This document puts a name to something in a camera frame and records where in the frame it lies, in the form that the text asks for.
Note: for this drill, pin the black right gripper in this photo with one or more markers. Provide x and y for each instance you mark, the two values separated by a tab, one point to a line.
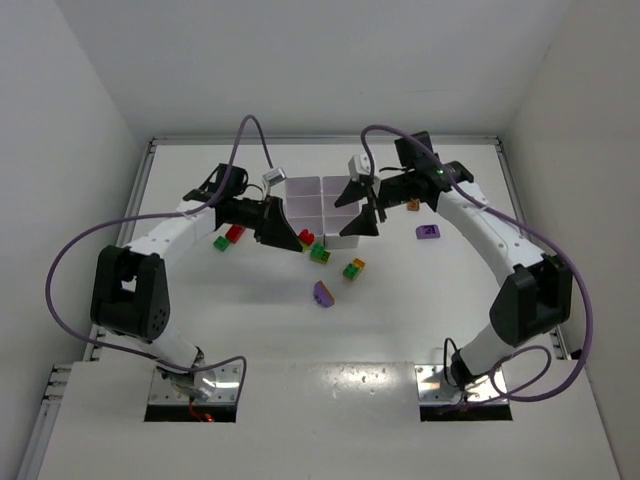
374	203

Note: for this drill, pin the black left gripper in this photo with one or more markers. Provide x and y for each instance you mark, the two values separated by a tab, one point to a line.
268	219

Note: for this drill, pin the red arch lego brick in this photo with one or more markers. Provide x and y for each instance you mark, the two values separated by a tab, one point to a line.
307	237

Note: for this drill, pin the green and yellow lego stack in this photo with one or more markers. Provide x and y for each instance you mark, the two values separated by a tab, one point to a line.
319	254

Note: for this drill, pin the orange lego brick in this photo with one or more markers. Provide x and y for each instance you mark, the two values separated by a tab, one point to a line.
413	205

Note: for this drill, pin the small green lego brick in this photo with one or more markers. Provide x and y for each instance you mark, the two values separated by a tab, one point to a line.
221	243

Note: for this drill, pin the green orange lego stack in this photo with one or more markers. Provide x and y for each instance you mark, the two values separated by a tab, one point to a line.
353	269

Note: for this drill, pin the purple lego brick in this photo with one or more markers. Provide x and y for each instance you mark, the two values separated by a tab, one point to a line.
424	232

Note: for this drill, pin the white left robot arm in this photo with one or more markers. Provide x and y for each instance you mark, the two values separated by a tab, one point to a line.
131	293

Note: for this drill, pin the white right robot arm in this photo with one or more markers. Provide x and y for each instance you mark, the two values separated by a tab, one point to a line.
535	288

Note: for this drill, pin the white divided storage box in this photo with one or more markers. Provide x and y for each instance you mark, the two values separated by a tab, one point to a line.
309	204

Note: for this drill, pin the purple half-round lego piece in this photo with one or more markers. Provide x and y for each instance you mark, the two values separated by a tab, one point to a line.
322	295

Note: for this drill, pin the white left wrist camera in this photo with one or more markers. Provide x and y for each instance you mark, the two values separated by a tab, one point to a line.
274	177

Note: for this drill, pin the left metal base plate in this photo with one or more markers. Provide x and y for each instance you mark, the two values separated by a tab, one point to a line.
215	387

